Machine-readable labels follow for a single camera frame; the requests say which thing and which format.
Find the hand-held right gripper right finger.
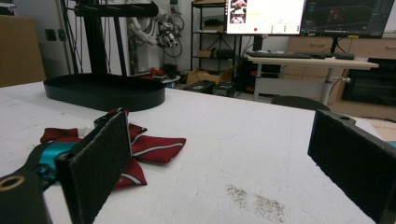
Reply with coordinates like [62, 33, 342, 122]
[307, 109, 396, 224]

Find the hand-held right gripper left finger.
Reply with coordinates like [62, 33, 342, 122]
[54, 108, 134, 224]

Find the red cloth with white stripe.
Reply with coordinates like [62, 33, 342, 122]
[39, 106, 187, 190]

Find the black oval tray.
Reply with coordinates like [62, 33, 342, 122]
[43, 73, 166, 112]

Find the dark round chair back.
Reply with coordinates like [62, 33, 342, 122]
[270, 95, 332, 112]

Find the light wooden desk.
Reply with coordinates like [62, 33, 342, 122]
[246, 52, 380, 105]

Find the light wooden cabinet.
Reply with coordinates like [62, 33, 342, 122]
[281, 35, 396, 120]

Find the black computer tower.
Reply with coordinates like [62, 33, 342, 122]
[241, 60, 283, 94]

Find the black metal stand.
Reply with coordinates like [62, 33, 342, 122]
[62, 0, 160, 77]

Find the black keyboard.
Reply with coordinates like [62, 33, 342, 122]
[246, 50, 356, 61]

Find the black case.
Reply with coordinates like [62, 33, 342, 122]
[183, 79, 216, 94]
[213, 81, 236, 98]

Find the brown cardboard board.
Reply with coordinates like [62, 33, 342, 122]
[0, 14, 47, 89]

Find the monitor with dark screen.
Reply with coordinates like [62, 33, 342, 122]
[300, 0, 396, 40]

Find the open cardboard box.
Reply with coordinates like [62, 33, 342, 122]
[186, 64, 237, 87]

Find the white robot figure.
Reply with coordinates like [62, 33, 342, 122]
[127, 8, 185, 76]

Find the monitor with white screen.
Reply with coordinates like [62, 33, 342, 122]
[225, 0, 306, 35]

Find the black metal shelf rack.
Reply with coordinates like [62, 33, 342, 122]
[190, 1, 242, 73]

